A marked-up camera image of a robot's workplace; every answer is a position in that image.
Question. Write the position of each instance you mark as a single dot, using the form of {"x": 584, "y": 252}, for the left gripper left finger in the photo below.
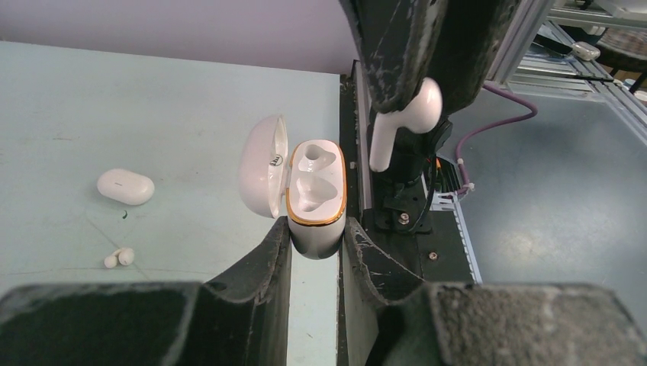
{"x": 239, "y": 317}

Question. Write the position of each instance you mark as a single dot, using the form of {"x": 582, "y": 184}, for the white earbud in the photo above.
{"x": 121, "y": 256}
{"x": 420, "y": 116}

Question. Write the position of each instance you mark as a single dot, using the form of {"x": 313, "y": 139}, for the white cable duct rail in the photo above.
{"x": 451, "y": 255}

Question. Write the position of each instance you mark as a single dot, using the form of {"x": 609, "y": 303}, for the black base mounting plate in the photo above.
{"x": 392, "y": 206}

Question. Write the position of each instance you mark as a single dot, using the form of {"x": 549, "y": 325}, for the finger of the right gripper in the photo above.
{"x": 470, "y": 38}
{"x": 395, "y": 41}

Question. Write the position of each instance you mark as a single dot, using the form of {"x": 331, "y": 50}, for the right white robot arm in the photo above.
{"x": 418, "y": 62}

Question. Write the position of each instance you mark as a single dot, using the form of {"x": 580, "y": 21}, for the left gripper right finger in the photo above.
{"x": 394, "y": 317}

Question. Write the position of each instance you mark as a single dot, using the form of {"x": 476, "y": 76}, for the white case with black window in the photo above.
{"x": 309, "y": 181}

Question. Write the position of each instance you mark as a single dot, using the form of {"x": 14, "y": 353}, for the plain white oval case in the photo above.
{"x": 126, "y": 187}

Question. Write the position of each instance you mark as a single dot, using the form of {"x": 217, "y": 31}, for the aluminium extrusion base right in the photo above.
{"x": 521, "y": 60}

